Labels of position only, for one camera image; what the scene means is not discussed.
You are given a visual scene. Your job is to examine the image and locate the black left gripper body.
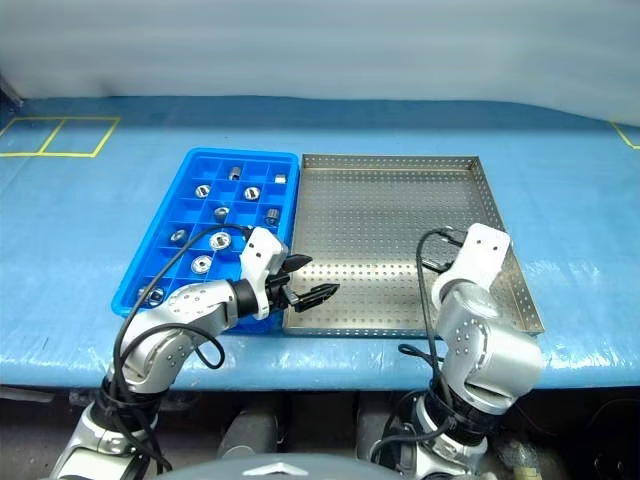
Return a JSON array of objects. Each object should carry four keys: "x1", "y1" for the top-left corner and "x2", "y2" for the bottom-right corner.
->
[{"x1": 264, "y1": 269, "x2": 301, "y2": 314}]

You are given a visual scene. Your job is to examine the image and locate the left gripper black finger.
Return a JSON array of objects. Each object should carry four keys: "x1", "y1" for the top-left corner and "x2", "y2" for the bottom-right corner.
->
[
  {"x1": 284, "y1": 253, "x2": 314, "y2": 275},
  {"x1": 287, "y1": 282, "x2": 341, "y2": 312}
]

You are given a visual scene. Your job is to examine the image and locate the blue compartment tray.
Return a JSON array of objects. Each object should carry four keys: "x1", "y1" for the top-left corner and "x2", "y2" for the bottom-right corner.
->
[{"x1": 109, "y1": 147, "x2": 301, "y2": 334}]

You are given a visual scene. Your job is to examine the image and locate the perforated metal tray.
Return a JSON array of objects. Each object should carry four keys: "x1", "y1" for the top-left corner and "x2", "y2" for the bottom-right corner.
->
[{"x1": 282, "y1": 153, "x2": 546, "y2": 339}]

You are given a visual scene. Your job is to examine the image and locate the gray rounded robot leg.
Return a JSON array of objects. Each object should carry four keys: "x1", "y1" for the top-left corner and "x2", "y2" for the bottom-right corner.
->
[
  {"x1": 217, "y1": 407, "x2": 279, "y2": 459},
  {"x1": 355, "y1": 394, "x2": 416, "y2": 461}
]

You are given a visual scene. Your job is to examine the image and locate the gray robot torso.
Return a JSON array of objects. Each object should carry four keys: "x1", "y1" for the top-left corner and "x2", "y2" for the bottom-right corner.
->
[{"x1": 169, "y1": 452, "x2": 391, "y2": 480}]

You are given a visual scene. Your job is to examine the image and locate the blue plastic table cover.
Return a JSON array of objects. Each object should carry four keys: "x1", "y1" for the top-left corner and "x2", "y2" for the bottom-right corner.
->
[{"x1": 0, "y1": 94, "x2": 640, "y2": 394}]

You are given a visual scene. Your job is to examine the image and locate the yellow tape double square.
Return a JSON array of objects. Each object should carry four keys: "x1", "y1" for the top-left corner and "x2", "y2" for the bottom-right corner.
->
[{"x1": 0, "y1": 116, "x2": 121, "y2": 159}]

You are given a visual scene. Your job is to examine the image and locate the dark metal pole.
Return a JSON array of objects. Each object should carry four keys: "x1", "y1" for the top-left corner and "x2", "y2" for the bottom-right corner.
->
[{"x1": 0, "y1": 72, "x2": 24, "y2": 106}]

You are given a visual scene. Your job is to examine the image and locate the yellow tape corner marking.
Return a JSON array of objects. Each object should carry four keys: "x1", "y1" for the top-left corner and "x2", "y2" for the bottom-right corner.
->
[{"x1": 609, "y1": 120, "x2": 640, "y2": 150}]

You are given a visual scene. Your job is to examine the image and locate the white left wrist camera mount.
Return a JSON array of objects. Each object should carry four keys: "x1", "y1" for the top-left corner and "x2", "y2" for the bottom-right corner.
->
[{"x1": 238, "y1": 227, "x2": 291, "y2": 321}]

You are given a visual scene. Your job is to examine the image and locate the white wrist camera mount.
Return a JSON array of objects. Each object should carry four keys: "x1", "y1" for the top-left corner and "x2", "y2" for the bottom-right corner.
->
[
  {"x1": 238, "y1": 227, "x2": 291, "y2": 321},
  {"x1": 452, "y1": 223, "x2": 512, "y2": 294}
]

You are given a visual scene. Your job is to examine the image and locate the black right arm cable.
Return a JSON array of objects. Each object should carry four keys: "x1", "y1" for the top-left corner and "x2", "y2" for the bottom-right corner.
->
[{"x1": 369, "y1": 227, "x2": 469, "y2": 466}]

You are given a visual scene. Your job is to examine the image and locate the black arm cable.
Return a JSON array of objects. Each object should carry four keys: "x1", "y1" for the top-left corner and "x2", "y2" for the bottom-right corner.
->
[
  {"x1": 369, "y1": 227, "x2": 469, "y2": 466},
  {"x1": 97, "y1": 224, "x2": 257, "y2": 474}
]

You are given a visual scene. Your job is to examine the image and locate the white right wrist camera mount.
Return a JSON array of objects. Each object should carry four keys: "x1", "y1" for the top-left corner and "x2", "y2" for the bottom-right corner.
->
[{"x1": 452, "y1": 223, "x2": 512, "y2": 294}]

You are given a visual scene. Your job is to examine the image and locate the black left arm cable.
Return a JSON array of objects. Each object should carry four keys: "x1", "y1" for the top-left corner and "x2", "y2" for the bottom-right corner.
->
[{"x1": 97, "y1": 224, "x2": 257, "y2": 474}]

